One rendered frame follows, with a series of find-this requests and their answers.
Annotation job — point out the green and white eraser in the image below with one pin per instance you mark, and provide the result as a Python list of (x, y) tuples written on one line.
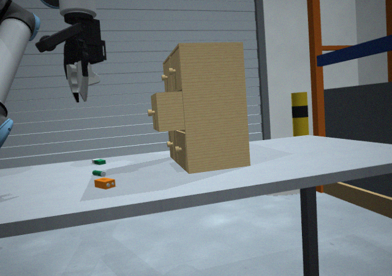
[(98, 161)]

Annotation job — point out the tan wooden chest of drawers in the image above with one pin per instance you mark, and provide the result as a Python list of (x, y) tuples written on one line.
[(215, 106)]

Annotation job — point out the tan wooden drawer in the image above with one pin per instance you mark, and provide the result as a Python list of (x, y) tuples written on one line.
[(166, 77), (181, 148), (167, 111), (175, 72), (172, 144)]

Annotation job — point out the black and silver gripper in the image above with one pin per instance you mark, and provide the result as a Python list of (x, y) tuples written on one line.
[(84, 50)]

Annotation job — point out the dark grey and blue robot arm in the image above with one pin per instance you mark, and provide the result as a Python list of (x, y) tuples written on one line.
[(18, 27)]

